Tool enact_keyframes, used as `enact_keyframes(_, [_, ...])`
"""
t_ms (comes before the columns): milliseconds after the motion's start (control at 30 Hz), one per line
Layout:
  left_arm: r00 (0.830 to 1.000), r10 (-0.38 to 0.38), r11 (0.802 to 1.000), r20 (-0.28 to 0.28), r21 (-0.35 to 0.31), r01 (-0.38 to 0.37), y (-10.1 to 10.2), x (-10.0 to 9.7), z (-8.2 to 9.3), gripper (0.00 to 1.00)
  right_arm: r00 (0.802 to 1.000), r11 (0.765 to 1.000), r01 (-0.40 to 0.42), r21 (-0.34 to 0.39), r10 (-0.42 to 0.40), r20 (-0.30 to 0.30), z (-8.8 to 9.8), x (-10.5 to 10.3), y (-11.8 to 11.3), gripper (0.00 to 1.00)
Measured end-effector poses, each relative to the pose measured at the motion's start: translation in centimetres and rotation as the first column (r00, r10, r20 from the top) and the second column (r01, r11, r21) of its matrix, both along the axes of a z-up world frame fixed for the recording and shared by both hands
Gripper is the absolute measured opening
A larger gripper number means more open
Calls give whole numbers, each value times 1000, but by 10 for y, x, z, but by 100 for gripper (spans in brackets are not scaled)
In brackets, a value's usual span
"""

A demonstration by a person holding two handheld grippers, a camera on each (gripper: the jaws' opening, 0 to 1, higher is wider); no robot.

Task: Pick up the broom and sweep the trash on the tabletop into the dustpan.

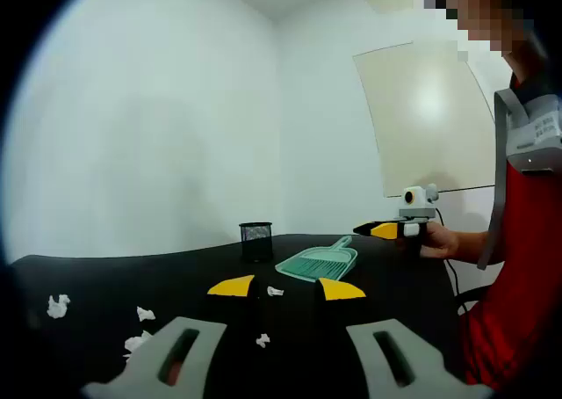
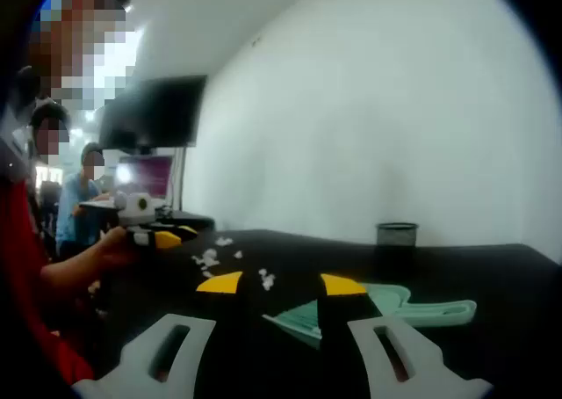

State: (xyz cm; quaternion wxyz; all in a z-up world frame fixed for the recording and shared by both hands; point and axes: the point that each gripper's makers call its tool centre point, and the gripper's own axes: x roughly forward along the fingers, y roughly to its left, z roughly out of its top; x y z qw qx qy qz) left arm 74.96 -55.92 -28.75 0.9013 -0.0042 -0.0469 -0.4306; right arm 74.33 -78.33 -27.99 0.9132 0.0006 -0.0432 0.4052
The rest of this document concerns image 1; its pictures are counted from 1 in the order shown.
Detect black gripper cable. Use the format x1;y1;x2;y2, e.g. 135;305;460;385
443;258;491;316

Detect grey chest-worn device with strap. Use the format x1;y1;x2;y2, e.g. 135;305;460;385
476;86;562;272

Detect person's torso in red shirt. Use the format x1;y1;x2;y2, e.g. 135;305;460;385
456;20;562;394

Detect beige wall board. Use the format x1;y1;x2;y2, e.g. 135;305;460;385
352;40;498;199

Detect white paper trash scraps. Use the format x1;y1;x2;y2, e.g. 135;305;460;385
46;285;285;361

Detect person's right hand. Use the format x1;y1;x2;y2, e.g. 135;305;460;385
419;221;460;259

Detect green plastic dustpan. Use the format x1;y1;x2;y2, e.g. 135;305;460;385
275;236;359;284

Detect black mesh pen holder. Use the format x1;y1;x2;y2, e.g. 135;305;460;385
238;221;274;265

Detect black tabletop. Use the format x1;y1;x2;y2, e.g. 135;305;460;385
8;233;467;399

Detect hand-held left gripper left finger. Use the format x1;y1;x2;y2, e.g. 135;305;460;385
82;274;260;399

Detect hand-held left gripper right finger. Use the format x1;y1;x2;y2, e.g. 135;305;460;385
314;278;494;399

